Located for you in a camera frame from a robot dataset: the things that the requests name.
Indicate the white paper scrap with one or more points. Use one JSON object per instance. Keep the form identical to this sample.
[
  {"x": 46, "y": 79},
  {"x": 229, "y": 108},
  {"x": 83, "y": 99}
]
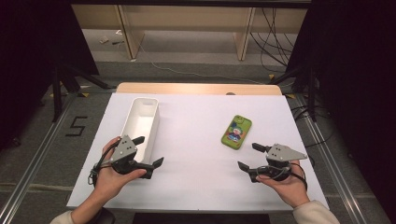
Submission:
[{"x": 119, "y": 32}]

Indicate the person's right hand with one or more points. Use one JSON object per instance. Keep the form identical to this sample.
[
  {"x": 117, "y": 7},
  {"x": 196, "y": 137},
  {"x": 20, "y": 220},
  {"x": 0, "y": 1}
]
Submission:
[{"x": 289, "y": 189}]

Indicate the small white floor object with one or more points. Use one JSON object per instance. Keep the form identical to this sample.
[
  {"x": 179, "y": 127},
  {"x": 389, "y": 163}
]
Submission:
[{"x": 104, "y": 39}]

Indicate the white table sheet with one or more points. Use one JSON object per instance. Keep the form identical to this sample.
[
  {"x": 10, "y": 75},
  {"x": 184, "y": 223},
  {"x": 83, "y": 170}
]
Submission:
[{"x": 193, "y": 140}]

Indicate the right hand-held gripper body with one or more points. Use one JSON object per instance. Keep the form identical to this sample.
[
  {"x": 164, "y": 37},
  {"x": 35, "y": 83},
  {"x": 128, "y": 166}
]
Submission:
[{"x": 281, "y": 152}]

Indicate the person's left hand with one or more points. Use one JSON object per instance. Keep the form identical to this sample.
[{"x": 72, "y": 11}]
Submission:
[{"x": 109, "y": 180}]

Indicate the black curtain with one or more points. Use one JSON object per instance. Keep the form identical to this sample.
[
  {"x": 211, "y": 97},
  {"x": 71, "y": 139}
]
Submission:
[
  {"x": 28, "y": 46},
  {"x": 358, "y": 62}
]

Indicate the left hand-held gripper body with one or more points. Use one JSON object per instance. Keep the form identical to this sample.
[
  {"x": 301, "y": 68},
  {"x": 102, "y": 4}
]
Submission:
[{"x": 124, "y": 149}]

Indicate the black metal stand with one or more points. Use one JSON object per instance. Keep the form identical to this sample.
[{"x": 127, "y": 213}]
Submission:
[
  {"x": 312, "y": 93},
  {"x": 56, "y": 93}
]

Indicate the white storage box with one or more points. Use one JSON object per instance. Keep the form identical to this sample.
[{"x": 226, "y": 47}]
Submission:
[{"x": 141, "y": 124}]

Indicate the wooden shelf furniture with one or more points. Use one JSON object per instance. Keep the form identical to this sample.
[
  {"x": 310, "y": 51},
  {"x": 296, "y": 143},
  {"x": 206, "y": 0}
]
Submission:
[{"x": 186, "y": 18}]

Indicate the green phone case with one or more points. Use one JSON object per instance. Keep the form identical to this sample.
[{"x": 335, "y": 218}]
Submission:
[{"x": 236, "y": 132}]

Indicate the black pen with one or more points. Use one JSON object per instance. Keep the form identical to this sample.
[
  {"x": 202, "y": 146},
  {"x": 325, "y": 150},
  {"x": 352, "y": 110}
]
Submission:
[{"x": 117, "y": 42}]

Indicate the metal floor rail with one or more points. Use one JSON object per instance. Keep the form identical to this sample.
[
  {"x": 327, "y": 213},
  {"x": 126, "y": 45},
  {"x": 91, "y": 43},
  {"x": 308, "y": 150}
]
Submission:
[
  {"x": 32, "y": 165},
  {"x": 327, "y": 155}
]

